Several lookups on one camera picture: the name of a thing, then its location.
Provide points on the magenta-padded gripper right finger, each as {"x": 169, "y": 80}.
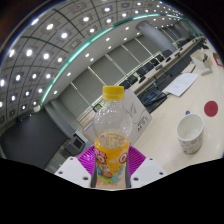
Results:
{"x": 148, "y": 171}

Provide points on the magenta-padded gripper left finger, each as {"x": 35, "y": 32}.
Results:
{"x": 73, "y": 171}

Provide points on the yellow-capped clear drink bottle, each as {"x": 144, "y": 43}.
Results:
{"x": 112, "y": 160}

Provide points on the grey box monitor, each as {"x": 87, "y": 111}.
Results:
{"x": 74, "y": 146}

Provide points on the white printed mug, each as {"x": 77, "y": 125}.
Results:
{"x": 190, "y": 138}

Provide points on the black bag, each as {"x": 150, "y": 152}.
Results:
{"x": 151, "y": 100}

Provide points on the flat round red coaster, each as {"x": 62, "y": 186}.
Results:
{"x": 211, "y": 108}

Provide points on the white paper sheet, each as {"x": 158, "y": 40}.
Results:
{"x": 181, "y": 84}

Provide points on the row of black office chairs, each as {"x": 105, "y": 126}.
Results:
{"x": 146, "y": 70}

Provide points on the long curved conference desk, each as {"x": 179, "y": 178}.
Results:
{"x": 166, "y": 66}

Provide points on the white remote control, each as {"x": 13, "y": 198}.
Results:
{"x": 206, "y": 71}

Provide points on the small open white box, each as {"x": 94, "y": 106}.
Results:
{"x": 200, "y": 60}

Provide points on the ceiling lights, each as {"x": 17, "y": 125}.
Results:
{"x": 50, "y": 26}

